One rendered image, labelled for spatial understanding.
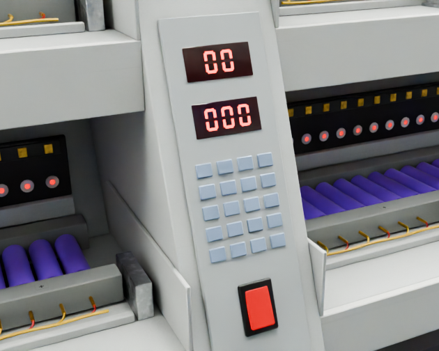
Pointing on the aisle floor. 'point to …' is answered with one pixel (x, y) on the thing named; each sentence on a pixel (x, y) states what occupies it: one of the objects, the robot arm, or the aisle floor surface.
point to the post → (186, 249)
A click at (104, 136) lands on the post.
